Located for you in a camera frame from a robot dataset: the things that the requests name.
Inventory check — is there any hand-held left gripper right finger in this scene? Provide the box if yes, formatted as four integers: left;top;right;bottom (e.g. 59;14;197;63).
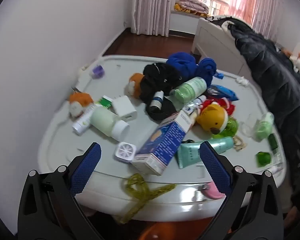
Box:
199;141;283;240

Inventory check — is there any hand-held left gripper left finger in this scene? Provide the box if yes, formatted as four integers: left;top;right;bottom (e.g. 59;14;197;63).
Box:
17;142;102;240

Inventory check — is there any teal tube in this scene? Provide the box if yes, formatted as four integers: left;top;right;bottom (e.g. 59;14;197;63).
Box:
176;137;234;169

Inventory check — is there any blue white carton box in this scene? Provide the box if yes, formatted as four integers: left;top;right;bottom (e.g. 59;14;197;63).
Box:
132;112;193;176

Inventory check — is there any orange bin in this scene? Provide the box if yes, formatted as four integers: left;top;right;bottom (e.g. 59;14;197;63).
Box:
137;221;215;240

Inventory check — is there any pink plastic item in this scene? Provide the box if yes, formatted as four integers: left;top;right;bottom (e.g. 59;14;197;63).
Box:
199;182;226;200

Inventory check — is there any white square slotted lid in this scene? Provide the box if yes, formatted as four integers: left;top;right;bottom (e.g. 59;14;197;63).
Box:
114;142;136;164

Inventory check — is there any green translucent plastic item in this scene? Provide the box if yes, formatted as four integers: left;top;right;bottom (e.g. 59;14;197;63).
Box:
211;117;239;139

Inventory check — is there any pale green bottle white cap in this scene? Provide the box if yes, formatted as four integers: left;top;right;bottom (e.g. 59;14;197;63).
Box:
90;107;130;142

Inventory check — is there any yellow bear toy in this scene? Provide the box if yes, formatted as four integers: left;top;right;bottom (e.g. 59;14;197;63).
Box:
196;104;228;135

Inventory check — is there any clear bag with green contents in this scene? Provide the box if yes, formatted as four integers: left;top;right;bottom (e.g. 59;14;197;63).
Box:
241;112;275;142

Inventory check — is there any red mesh cloth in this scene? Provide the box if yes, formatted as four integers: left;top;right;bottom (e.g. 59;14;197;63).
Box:
202;97;237;117

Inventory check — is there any dark green bottle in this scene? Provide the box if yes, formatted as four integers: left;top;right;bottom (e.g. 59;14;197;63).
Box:
268;133;282;157

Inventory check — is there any small white blue tube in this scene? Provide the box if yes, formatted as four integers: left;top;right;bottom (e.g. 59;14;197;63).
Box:
184;95;207;115

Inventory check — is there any orange white plush toy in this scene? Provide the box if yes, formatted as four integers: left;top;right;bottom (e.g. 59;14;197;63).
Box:
68;91;94;118
124;73;145;97

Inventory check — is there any green white brush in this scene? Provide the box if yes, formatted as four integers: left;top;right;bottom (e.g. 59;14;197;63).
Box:
98;95;113;108

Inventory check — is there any white charger adapter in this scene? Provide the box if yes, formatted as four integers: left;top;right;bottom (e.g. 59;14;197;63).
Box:
112;95;137;120

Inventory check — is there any blue snack packet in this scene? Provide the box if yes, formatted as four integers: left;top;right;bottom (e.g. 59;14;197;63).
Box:
207;85;240;102

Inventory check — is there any green white cylindrical bottle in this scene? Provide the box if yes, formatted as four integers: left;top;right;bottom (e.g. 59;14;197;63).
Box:
169;77;207;104

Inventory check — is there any small dark dropper bottle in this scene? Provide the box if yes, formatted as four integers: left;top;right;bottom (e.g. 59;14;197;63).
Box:
149;90;164;113

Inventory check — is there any small purple plastic item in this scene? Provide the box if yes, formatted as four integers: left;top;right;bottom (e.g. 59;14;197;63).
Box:
91;65;105;78

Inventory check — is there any dark grey coat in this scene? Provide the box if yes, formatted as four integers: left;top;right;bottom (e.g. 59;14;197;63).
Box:
210;15;300;205

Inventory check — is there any black cloth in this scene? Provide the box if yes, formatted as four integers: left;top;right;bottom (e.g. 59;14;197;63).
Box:
139;62;183;122

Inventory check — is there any blue cloth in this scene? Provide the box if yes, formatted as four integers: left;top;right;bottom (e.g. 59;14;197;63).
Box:
165;52;217;87

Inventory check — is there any yellow patterned cushion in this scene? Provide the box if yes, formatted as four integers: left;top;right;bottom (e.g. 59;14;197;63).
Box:
174;4;213;18

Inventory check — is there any pink patterned curtain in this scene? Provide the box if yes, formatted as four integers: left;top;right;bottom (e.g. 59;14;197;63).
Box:
130;0;170;36
227;0;288;40

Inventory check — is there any pink blanket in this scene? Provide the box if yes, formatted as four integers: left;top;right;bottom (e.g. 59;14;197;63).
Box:
179;0;209;14

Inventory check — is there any beige rope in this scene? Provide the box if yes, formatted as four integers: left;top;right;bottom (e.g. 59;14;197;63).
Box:
231;135;247;152

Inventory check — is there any yellow green cord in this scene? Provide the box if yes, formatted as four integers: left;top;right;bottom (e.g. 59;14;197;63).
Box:
115;173;177;225

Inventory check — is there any white bed frame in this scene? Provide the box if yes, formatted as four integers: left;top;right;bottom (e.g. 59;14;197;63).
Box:
191;17;253;78

